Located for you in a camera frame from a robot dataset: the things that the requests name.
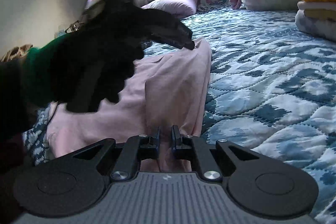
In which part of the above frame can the pink sweatshirt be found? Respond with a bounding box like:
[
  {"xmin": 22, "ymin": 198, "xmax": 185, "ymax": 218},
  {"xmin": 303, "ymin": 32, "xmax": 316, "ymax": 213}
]
[{"xmin": 46, "ymin": 38, "xmax": 212, "ymax": 172}]

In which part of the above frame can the green sleeved left forearm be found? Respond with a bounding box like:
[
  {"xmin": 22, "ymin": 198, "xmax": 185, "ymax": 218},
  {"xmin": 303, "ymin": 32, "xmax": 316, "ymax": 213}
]
[{"xmin": 1, "ymin": 34, "xmax": 76, "ymax": 139}]

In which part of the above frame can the folded light clothes pile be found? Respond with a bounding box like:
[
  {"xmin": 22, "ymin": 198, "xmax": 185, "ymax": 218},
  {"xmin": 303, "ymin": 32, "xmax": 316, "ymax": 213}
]
[{"xmin": 295, "ymin": 1, "xmax": 335, "ymax": 42}]

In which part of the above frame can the black gloved left hand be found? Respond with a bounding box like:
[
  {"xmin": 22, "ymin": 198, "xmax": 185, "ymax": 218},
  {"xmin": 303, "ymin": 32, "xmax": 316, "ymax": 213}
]
[{"xmin": 60, "ymin": 3, "xmax": 153, "ymax": 113}]

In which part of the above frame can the pink pillow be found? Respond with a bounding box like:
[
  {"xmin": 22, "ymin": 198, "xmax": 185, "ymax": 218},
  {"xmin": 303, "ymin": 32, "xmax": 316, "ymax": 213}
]
[{"xmin": 142, "ymin": 0, "xmax": 198, "ymax": 19}]

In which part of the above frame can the blue white patterned quilt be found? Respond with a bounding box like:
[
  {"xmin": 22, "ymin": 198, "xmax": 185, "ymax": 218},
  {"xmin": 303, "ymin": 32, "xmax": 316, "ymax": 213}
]
[{"xmin": 23, "ymin": 7, "xmax": 335, "ymax": 223}]

